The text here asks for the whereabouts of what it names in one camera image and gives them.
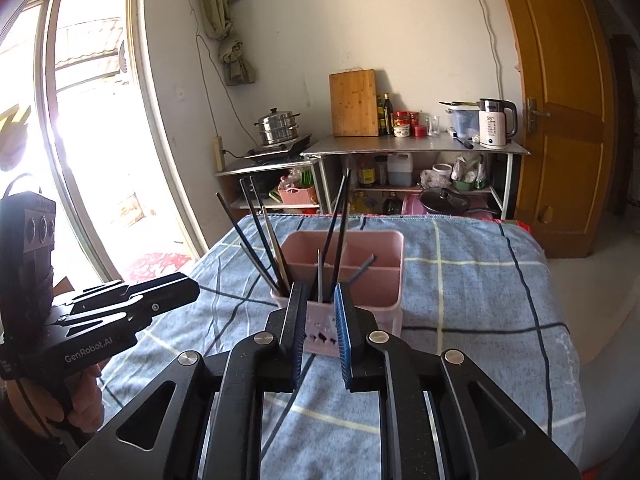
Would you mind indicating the wooden door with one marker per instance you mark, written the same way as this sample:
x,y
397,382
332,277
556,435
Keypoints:
x,y
560,110

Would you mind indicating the white electric kettle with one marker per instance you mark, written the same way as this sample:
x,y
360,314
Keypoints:
x,y
492,127

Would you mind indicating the white bowl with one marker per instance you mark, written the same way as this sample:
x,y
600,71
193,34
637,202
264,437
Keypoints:
x,y
442,170

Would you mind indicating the metal kitchen table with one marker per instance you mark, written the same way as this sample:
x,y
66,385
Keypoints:
x,y
415,146

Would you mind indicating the bamboo cutting board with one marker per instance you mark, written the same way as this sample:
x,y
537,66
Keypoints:
x,y
352,102

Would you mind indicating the crumpled plastic bags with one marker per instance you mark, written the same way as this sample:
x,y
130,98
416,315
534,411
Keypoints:
x,y
467,167

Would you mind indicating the dark glass jar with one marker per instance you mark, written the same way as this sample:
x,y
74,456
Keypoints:
x,y
381,171

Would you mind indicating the black pan with glass lid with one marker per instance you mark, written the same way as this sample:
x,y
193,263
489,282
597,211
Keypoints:
x,y
445,200

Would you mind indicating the red patterned mat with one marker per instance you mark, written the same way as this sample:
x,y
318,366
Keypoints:
x,y
157,266

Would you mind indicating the hanging beige cloth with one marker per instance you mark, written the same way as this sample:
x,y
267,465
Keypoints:
x,y
225,20

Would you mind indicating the pink woven basket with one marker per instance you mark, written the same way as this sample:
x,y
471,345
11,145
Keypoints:
x,y
297,195

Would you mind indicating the silver metal chopstick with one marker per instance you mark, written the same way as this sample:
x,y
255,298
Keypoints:
x,y
360,270
320,275

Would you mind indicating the steel steamer pot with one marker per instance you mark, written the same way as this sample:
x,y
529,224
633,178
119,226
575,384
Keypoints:
x,y
276,127

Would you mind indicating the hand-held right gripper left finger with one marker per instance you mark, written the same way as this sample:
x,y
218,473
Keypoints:
x,y
300,332

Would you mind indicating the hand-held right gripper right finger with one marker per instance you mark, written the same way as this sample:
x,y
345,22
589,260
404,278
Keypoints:
x,y
342,337

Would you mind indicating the white jar with red lid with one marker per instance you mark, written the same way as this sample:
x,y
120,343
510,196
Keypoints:
x,y
401,125

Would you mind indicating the small red jar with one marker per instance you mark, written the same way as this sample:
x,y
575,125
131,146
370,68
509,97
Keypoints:
x,y
414,118

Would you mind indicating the soy sauce bottle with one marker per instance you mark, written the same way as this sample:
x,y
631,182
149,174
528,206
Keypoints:
x,y
366,172

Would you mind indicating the low metal stand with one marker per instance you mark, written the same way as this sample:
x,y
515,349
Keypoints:
x,y
240,170

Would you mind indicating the blue plaid cloth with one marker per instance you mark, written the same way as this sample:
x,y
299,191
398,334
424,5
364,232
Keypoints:
x,y
475,310

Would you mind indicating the white plastic jug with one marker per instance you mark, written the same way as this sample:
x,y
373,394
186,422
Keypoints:
x,y
400,170

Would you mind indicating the clear glass mug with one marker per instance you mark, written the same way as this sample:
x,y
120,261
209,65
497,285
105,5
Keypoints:
x,y
434,127

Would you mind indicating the red round tin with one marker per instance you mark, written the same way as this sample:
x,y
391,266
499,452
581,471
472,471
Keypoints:
x,y
420,132

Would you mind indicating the black chopstick with silver band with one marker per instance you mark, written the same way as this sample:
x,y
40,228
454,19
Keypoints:
x,y
341,240

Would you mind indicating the pink plastic utensil basket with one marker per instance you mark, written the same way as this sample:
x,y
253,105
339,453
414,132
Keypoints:
x,y
370,280

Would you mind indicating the green bowl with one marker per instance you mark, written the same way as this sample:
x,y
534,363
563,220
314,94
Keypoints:
x,y
470,185

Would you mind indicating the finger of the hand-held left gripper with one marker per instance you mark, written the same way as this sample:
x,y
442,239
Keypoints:
x,y
110,325
165,292

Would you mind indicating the dark oil bottle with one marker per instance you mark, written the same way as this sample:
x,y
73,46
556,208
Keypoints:
x,y
385,115

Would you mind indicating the white window frame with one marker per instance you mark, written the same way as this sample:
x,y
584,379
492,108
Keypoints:
x,y
150,135

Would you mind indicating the person's left hand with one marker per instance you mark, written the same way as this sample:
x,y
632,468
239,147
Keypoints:
x,y
86,402

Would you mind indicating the water filter pitcher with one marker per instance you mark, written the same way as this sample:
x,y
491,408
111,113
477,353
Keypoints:
x,y
462,122

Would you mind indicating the pink plastic basin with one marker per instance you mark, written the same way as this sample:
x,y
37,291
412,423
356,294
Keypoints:
x,y
411,206

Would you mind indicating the black induction cooker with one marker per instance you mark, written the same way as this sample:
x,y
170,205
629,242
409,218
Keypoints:
x,y
280,150

